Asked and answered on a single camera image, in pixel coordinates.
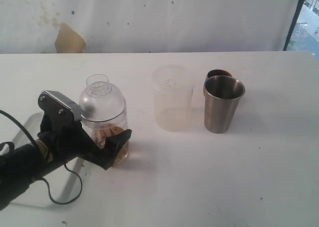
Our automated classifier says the white plastic tray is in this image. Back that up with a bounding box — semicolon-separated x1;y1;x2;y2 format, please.
11;113;90;208

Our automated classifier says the stainless steel cup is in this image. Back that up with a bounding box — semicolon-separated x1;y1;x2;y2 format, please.
204;75;245;134

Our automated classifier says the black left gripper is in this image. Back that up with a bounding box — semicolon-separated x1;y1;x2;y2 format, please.
37;114;132;170

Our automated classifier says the clear plastic shaker lid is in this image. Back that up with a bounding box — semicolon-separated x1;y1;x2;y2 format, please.
79;74;126;122

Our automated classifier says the brown wooden cup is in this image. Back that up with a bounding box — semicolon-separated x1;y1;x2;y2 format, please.
203;69;235;99

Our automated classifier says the clear plastic shaker cup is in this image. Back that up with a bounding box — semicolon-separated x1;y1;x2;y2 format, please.
81;109;130;167

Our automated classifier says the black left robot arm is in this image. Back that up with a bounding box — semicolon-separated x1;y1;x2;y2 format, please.
0;111;132;209

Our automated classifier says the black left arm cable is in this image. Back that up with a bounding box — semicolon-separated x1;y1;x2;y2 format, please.
0;109;83;205

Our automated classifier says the dark window frame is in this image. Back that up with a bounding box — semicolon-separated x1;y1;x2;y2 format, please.
283;0;305;51

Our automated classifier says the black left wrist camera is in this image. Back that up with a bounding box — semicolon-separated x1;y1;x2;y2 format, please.
38;90;82;126

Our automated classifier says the translucent white plastic container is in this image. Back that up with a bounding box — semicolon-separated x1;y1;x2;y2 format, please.
152;65;194;132

